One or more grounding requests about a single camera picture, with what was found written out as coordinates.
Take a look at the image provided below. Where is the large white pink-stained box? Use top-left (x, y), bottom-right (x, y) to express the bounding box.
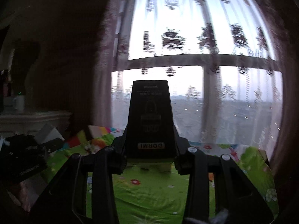
top-left (34, 123), bottom-right (64, 144)

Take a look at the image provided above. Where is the black DORMI product box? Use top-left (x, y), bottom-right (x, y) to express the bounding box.
top-left (124, 80), bottom-right (178, 163)

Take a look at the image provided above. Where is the white dresser cabinet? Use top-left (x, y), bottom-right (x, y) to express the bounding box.
top-left (1, 111), bottom-right (71, 138)

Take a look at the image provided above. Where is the white mug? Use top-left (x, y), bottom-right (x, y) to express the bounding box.
top-left (13, 95), bottom-right (25, 112)

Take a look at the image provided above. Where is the colourful cartoon play mat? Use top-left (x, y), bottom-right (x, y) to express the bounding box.
top-left (43, 125), bottom-right (279, 223)

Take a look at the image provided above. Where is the sheer patterned curtain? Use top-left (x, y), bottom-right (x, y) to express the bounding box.
top-left (93, 0), bottom-right (295, 169)

